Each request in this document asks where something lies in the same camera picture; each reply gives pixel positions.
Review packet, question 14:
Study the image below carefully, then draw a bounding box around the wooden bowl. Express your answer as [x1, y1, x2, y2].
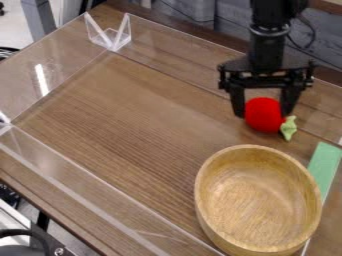
[194, 144, 322, 256]

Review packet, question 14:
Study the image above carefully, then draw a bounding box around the red plush fruit green stem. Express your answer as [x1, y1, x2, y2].
[245, 97, 298, 141]

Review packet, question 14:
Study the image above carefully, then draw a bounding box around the black cable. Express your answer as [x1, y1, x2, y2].
[0, 228, 51, 256]

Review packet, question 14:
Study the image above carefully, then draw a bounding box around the black metal bracket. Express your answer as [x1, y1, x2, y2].
[30, 223, 76, 256]

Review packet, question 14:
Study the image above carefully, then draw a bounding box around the green tape strip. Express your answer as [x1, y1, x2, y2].
[307, 142, 342, 201]

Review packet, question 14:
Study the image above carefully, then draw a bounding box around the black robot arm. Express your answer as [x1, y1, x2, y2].
[218, 0, 315, 118]

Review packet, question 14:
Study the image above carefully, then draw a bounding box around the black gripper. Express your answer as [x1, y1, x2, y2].
[218, 55, 315, 118]

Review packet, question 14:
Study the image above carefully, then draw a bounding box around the clear acrylic enclosure wall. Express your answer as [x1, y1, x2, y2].
[0, 17, 342, 256]

